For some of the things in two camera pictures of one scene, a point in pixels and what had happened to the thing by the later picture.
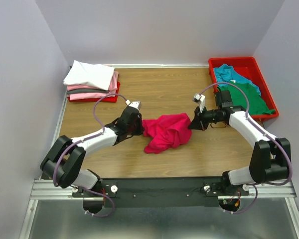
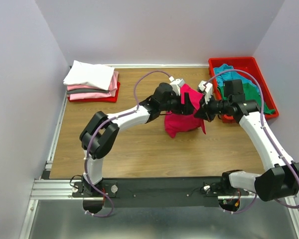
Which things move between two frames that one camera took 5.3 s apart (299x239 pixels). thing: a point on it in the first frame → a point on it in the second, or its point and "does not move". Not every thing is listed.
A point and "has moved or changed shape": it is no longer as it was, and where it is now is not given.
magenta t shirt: x=168 y=131 has moved or changed shape
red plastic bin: x=249 y=65 does not move
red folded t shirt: x=108 y=99 does not move
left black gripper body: x=136 y=129 → x=176 y=106
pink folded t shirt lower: x=79 y=96 does not move
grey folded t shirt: x=86 y=90 does not move
